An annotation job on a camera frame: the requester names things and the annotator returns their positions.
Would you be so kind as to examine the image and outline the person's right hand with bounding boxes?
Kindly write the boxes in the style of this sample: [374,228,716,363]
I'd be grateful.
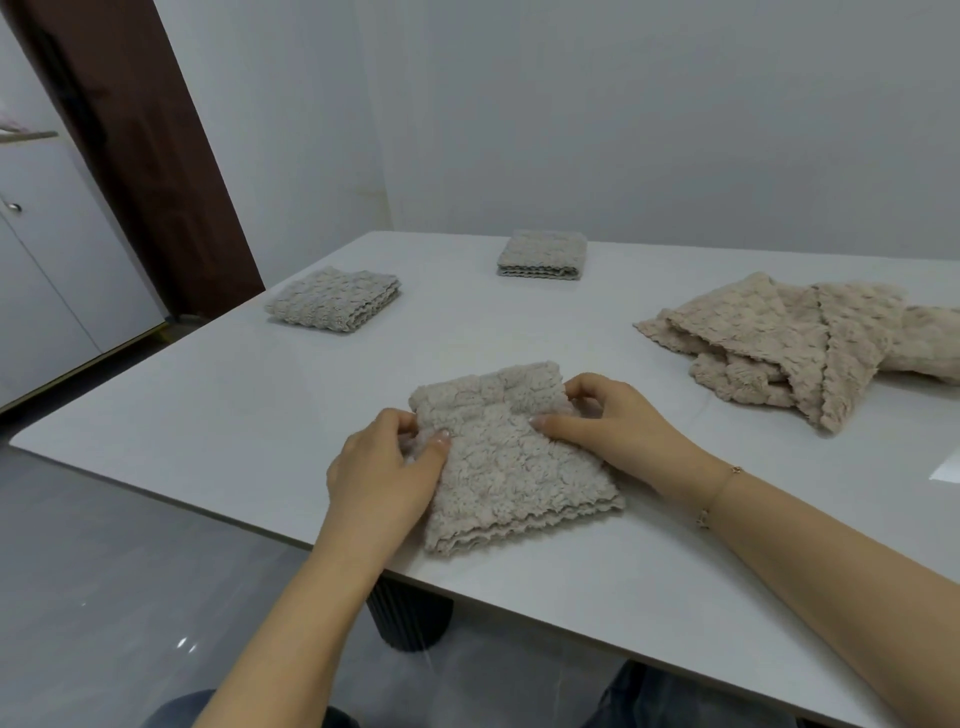
[530,372,710,505]

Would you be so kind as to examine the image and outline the person's left hand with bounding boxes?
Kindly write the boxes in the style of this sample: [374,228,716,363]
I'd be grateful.
[318,407,453,573]

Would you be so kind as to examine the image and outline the blue-grey fluffy towel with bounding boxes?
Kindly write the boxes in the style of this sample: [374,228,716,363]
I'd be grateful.
[407,361,628,559]

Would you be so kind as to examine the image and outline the taupe fluffy towel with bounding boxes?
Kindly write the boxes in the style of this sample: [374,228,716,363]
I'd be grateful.
[263,266,402,336]
[495,229,589,282]

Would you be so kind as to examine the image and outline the person's left forearm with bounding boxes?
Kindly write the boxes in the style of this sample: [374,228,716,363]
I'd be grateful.
[191,536,391,728]

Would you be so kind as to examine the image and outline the person's right forearm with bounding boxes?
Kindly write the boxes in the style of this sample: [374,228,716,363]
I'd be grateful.
[682,453,960,728]

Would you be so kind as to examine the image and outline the white glossy table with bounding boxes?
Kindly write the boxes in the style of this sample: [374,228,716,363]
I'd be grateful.
[8,229,960,728]

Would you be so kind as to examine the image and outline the white cabinet with wooden base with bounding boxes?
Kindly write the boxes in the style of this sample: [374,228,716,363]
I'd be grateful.
[0,14,172,412]

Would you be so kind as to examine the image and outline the dark brown wooden door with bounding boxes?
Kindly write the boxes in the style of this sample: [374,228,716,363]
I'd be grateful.
[22,0,266,322]

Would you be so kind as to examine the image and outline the thin gold bracelet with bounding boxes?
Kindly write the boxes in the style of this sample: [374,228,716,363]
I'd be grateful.
[695,464,745,532]

